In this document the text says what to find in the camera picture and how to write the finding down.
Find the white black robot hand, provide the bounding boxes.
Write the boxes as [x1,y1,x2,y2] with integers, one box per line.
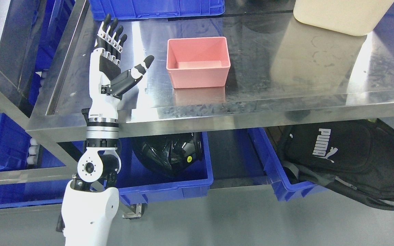
[89,14,155,118]

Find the pink plastic storage box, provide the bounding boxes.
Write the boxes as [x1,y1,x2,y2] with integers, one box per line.
[166,36,231,89]

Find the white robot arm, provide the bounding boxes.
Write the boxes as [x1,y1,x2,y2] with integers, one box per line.
[59,14,154,246]

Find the stainless steel shelf rack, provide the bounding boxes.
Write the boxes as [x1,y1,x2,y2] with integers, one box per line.
[0,0,80,185]

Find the blue bin left shelf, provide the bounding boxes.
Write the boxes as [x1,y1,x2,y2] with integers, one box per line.
[0,113,31,172]

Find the beige plastic container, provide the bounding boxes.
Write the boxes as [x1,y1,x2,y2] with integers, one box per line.
[293,0,394,36]

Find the blue bin at table back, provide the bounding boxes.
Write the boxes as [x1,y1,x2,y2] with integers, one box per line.
[89,0,225,21]

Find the stainless steel table cart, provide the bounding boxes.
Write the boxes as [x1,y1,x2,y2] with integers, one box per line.
[26,0,394,219]

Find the black glossy helmet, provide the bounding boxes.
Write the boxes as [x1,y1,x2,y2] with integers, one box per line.
[130,132,203,178]

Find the blue bin with helmet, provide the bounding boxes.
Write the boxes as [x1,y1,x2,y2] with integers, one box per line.
[116,132,214,205]

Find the blue bin lower left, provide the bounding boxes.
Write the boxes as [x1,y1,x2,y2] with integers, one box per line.
[0,138,69,209]

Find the blue bin with bag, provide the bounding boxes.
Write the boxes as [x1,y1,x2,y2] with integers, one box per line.
[247,128,328,202]

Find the black Puma bag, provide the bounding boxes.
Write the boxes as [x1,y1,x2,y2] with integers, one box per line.
[277,120,394,211]

